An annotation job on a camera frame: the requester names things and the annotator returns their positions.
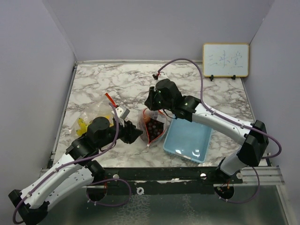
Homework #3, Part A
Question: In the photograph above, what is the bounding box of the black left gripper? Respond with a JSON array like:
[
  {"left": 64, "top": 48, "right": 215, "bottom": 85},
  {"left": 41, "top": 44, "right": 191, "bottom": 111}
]
[{"left": 97, "top": 118, "right": 143, "bottom": 149}]

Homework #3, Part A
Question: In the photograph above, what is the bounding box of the clear orange zip bag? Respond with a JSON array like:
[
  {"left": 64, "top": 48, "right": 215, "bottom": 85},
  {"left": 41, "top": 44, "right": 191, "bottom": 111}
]
[
  {"left": 69, "top": 93, "right": 116, "bottom": 139},
  {"left": 137, "top": 108, "right": 169, "bottom": 148}
]

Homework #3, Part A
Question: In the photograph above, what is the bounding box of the dark grape bunch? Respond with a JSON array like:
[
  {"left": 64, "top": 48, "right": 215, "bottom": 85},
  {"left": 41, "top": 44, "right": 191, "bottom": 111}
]
[{"left": 146, "top": 119, "right": 164, "bottom": 142}]

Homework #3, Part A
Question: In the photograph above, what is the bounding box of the yellow banana bunch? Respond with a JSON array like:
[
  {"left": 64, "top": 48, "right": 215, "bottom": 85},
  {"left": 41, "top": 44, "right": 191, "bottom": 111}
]
[{"left": 75, "top": 114, "right": 113, "bottom": 137}]

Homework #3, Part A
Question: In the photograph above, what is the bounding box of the red brown round fruit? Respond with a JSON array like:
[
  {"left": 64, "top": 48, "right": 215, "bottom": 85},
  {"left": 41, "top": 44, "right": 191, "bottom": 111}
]
[{"left": 143, "top": 115, "right": 151, "bottom": 123}]

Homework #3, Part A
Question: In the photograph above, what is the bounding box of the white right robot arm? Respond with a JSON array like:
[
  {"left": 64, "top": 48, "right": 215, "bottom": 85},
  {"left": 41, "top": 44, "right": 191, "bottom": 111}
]
[{"left": 144, "top": 79, "right": 269, "bottom": 183}]

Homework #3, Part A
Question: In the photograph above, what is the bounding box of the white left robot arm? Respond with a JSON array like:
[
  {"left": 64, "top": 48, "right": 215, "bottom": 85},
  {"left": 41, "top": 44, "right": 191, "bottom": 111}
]
[{"left": 8, "top": 117, "right": 143, "bottom": 225}]

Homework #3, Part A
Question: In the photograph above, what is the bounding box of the light blue plastic basket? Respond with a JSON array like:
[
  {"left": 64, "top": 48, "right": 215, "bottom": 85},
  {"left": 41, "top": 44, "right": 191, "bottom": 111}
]
[{"left": 163, "top": 119, "right": 212, "bottom": 164}]

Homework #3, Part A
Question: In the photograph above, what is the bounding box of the small framed whiteboard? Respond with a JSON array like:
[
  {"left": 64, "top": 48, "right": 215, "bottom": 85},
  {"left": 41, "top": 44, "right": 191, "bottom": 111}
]
[{"left": 202, "top": 43, "right": 249, "bottom": 79}]

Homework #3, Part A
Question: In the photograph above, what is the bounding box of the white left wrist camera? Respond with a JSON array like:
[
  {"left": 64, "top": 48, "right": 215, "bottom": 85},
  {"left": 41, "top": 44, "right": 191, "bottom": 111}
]
[{"left": 115, "top": 105, "right": 130, "bottom": 120}]

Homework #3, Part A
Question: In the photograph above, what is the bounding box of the black mounting rail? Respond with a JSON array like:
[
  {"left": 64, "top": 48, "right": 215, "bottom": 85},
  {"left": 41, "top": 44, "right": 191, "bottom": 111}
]
[{"left": 86, "top": 166, "right": 242, "bottom": 200}]

